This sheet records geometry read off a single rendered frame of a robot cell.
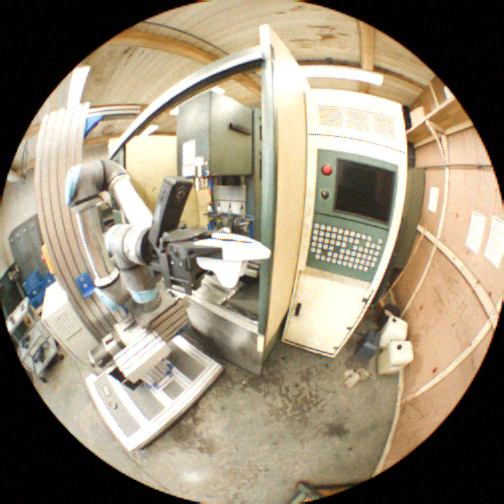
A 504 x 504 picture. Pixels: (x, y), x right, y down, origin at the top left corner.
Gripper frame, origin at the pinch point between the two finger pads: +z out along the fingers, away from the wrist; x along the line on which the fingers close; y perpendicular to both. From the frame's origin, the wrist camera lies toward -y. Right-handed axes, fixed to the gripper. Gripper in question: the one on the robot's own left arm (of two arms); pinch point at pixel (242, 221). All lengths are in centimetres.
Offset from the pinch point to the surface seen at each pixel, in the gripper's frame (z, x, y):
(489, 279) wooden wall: -29, 201, -19
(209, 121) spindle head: -5, -25, -82
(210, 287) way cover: -34, -11, 45
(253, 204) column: 59, -24, 0
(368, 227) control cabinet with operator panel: -14, 86, -16
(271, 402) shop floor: -76, 68, 117
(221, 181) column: 61, -70, -26
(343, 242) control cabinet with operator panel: -14, 73, -5
